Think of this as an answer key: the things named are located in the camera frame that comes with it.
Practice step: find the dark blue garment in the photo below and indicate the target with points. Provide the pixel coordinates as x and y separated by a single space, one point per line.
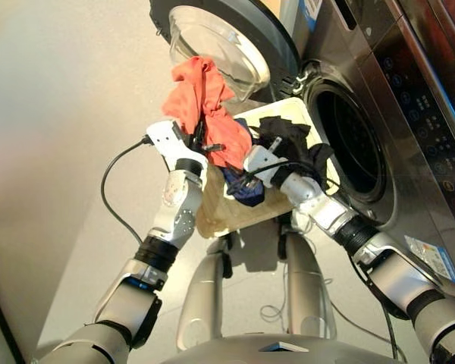
246 197

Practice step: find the orange garment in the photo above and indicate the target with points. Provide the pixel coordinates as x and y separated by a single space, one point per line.
204 95

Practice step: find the pale woven laundry basket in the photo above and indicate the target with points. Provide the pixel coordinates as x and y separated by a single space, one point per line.
227 212

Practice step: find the black basket stand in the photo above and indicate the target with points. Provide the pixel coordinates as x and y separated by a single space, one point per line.
227 261

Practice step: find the round glass washing machine door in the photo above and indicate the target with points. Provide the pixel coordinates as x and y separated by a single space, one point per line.
273 34

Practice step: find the grey washing machine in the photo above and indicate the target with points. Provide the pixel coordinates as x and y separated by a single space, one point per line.
364 76

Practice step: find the black garment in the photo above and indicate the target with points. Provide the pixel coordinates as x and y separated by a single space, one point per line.
288 136

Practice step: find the silver robot leg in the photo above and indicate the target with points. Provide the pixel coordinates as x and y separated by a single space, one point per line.
201 295
307 288

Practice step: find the blue white sticker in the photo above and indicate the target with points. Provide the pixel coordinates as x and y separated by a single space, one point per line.
311 9

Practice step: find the silver robot torso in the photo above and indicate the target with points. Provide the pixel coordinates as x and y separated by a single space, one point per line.
280 350

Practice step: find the colourful energy label sticker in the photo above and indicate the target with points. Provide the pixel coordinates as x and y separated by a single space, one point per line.
434 258

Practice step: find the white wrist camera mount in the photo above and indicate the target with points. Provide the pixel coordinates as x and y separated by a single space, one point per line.
167 146
265 163

